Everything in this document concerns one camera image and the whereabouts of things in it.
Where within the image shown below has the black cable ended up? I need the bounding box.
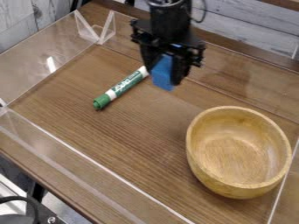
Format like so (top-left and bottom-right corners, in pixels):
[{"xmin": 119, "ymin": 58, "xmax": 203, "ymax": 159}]
[{"xmin": 0, "ymin": 197, "xmax": 41, "ymax": 224}]

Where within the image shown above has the light wooden bowl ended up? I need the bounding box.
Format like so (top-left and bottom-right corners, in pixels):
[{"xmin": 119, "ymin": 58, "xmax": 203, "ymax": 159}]
[{"xmin": 186, "ymin": 106, "xmax": 292, "ymax": 200}]

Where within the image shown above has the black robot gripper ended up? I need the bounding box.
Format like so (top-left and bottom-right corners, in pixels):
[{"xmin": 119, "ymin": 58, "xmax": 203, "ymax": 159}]
[{"xmin": 129, "ymin": 0, "xmax": 206, "ymax": 86}]

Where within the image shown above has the green dry erase marker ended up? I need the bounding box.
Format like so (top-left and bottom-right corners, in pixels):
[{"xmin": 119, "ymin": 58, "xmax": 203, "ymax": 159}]
[{"xmin": 92, "ymin": 66, "xmax": 148, "ymax": 109}]

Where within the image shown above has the black metal table frame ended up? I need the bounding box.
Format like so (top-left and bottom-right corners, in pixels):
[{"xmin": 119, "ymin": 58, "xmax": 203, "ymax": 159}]
[{"xmin": 0, "ymin": 156, "xmax": 64, "ymax": 224}]

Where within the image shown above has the clear acrylic tray wall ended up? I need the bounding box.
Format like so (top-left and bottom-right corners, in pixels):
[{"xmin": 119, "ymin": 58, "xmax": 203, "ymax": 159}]
[{"xmin": 0, "ymin": 5, "xmax": 299, "ymax": 224}]

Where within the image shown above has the blue foam block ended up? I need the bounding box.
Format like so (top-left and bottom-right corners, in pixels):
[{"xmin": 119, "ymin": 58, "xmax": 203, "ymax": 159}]
[{"xmin": 151, "ymin": 55, "xmax": 174, "ymax": 91}]

